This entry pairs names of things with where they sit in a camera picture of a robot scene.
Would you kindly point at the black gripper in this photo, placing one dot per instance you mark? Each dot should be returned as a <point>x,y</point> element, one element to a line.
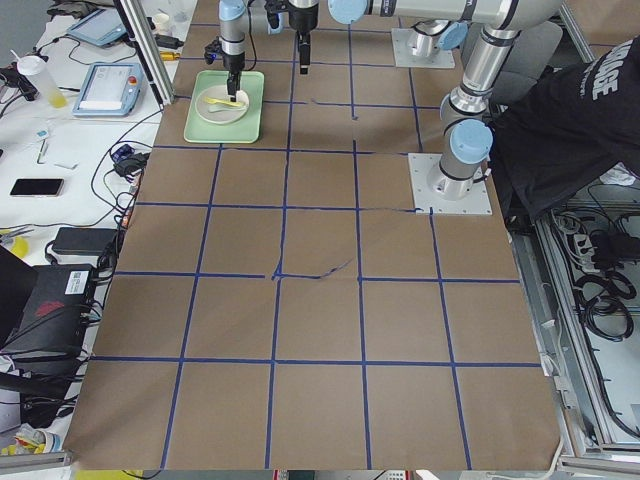
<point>302,19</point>
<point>232,61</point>

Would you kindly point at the white round plate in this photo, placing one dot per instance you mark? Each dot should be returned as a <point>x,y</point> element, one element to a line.
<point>224,117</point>

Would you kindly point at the yellow plastic fork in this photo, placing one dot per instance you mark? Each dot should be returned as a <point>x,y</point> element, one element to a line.
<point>223,103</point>

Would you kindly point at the sage green plastic spoon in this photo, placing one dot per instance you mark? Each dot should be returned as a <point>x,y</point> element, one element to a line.
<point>217,108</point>

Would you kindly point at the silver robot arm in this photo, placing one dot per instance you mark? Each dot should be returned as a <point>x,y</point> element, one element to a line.
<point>237,19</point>
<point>468,140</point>

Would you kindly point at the light green tray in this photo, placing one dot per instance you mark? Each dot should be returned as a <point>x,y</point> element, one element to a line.
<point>245,130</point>

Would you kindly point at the blue teach pendant tablet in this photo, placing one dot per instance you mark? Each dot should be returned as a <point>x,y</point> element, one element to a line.
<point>109,90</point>

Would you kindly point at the plastic bottle yellow liquid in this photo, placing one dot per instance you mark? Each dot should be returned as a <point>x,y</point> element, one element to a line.
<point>36,71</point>

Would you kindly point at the black smartphone on desk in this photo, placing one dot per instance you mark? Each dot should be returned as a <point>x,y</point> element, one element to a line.
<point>37,187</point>

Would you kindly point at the black power adapter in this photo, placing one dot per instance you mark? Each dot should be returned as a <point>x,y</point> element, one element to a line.
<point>82,241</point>

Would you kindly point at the person in black jacket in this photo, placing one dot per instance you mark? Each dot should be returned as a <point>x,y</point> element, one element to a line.
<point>569,129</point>

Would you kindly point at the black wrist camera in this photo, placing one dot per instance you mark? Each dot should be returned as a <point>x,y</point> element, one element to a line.
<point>275,11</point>
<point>211,52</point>

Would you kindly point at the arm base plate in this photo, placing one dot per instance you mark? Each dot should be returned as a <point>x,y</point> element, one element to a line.
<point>416,50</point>

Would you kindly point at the aluminium frame post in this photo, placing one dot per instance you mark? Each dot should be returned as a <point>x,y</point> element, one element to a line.
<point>140,34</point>

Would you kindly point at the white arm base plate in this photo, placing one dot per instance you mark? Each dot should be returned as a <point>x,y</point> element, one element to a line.
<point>435,193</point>

